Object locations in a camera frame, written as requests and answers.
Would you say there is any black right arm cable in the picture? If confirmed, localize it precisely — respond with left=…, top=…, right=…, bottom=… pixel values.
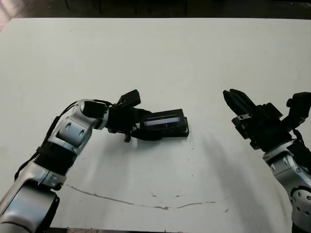
left=291, top=128, right=311, bottom=156

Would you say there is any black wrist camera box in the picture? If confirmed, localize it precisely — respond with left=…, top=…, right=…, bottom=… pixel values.
left=117, top=89, right=142, bottom=108
left=286, top=91, right=311, bottom=127

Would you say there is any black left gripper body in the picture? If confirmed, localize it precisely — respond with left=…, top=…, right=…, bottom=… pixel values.
left=106, top=106, right=152, bottom=143

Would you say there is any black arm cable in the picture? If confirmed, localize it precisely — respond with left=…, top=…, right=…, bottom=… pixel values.
left=291, top=128, right=311, bottom=156
left=14, top=99, right=120, bottom=180

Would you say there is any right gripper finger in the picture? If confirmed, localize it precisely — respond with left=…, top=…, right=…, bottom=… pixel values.
left=230, top=88, right=258, bottom=115
left=223, top=89, right=246, bottom=117

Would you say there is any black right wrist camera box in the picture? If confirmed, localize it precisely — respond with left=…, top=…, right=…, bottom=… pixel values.
left=286, top=91, right=311, bottom=127

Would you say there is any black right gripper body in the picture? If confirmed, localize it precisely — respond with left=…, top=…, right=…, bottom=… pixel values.
left=231, top=102, right=294, bottom=151

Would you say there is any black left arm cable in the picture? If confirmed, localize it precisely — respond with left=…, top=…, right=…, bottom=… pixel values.
left=14, top=99, right=120, bottom=180

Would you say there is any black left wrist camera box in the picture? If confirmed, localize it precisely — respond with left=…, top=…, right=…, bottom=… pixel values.
left=117, top=89, right=142, bottom=108

